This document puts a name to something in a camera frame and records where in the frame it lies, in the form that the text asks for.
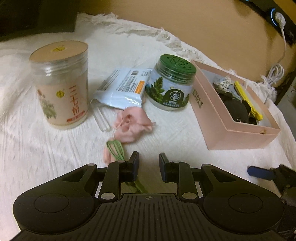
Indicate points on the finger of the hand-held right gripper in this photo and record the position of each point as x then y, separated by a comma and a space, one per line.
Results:
259, 172

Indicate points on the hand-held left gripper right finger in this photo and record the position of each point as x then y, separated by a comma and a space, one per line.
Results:
163, 168

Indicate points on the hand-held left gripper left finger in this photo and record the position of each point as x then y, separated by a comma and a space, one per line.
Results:
136, 166

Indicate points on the pink cloth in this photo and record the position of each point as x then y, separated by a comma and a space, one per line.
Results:
131, 122

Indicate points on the pink cardboard box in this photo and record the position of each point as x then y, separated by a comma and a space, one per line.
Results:
217, 129

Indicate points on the black plush toy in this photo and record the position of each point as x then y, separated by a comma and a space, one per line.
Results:
238, 111

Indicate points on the yellow edged mesh pad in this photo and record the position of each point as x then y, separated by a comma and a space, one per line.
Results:
242, 92

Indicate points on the clear plastic tube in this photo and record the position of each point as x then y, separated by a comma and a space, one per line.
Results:
101, 118

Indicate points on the green lid glass jar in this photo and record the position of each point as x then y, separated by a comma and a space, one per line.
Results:
168, 92

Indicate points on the light blue packet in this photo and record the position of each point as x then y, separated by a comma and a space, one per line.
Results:
124, 88

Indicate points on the white spotted cloth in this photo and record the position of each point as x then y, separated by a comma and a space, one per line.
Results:
223, 81

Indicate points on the white fringed blanket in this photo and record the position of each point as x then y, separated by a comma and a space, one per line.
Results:
34, 157

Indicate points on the clear jar with tan lid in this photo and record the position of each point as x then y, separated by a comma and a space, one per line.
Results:
60, 92

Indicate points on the white power plug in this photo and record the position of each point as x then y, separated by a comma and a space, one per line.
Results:
281, 20

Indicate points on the black power socket panel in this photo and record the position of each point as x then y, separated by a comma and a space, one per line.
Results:
261, 9

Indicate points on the black monitor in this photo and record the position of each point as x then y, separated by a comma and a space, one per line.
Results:
27, 16

